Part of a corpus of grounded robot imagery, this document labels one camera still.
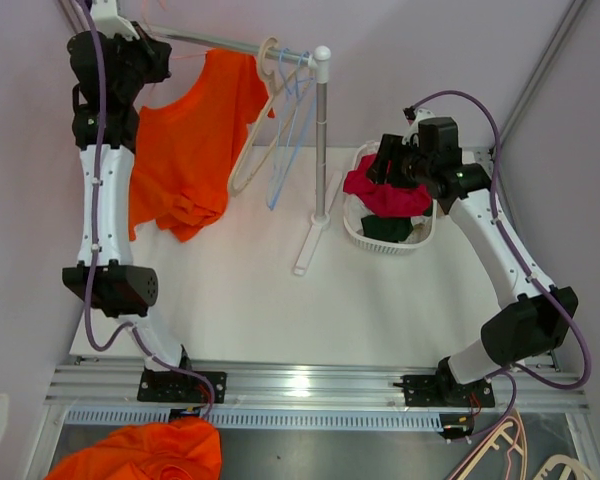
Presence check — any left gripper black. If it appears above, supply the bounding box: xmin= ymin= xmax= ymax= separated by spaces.
xmin=105 ymin=21 xmax=170 ymax=103

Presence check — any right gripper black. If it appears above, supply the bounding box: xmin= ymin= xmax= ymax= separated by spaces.
xmin=364 ymin=135 xmax=432 ymax=191

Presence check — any magenta t shirt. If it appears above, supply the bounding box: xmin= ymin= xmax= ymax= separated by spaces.
xmin=343 ymin=154 xmax=433 ymax=218

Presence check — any green and white t shirt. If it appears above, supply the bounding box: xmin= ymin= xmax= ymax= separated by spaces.
xmin=346 ymin=196 xmax=433 ymax=244

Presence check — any pink wire hanger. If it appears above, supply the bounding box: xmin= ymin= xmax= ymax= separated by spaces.
xmin=139 ymin=0 xmax=211 ymax=94

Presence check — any beige t shirt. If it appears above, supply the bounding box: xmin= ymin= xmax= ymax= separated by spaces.
xmin=432 ymin=197 xmax=453 ymax=217

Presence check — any orange t shirt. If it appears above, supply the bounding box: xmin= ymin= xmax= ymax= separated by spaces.
xmin=129 ymin=49 xmax=269 ymax=242

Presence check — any light blue wire hanger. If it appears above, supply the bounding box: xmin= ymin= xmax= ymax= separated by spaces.
xmin=288 ymin=51 xmax=314 ymax=169
xmin=266 ymin=65 xmax=300 ymax=211

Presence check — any beige wooden hanger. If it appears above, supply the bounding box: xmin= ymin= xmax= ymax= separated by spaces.
xmin=227 ymin=37 xmax=315 ymax=197

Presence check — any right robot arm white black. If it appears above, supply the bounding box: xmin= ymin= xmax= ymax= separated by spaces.
xmin=367 ymin=114 xmax=578 ymax=405

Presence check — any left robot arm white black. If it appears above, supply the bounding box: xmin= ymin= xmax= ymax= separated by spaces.
xmin=62 ymin=28 xmax=196 ymax=401

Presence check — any pink hanger on floor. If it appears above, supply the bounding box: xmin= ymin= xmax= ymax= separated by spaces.
xmin=447 ymin=409 xmax=528 ymax=479

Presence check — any beige hanger on floor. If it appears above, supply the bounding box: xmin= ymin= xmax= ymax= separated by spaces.
xmin=533 ymin=454 xmax=597 ymax=480

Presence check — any white perforated plastic basket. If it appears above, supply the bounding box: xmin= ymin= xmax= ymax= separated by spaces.
xmin=343 ymin=141 xmax=437 ymax=255

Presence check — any metal clothes rack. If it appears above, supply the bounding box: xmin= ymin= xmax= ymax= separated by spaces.
xmin=73 ymin=0 xmax=344 ymax=276

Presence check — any orange cloth pile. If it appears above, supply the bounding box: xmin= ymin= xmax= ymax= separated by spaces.
xmin=47 ymin=417 xmax=223 ymax=479

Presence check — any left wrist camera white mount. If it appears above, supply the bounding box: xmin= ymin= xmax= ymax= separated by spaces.
xmin=89 ymin=0 xmax=140 ymax=41

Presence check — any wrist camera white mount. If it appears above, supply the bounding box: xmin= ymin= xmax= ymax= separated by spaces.
xmin=402 ymin=107 xmax=436 ymax=145
xmin=89 ymin=0 xmax=140 ymax=41

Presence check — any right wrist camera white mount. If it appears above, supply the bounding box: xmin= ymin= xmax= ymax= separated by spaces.
xmin=402 ymin=107 xmax=436 ymax=145

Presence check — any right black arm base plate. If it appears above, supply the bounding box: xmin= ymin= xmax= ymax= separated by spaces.
xmin=392 ymin=374 xmax=495 ymax=408

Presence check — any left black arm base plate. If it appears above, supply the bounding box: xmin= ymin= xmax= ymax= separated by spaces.
xmin=137 ymin=369 xmax=227 ymax=404

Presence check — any aluminium rail frame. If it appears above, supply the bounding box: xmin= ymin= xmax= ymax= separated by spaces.
xmin=44 ymin=362 xmax=591 ymax=414

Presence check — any slotted grey cable duct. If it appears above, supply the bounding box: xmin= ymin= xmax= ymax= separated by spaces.
xmin=64 ymin=406 xmax=467 ymax=433

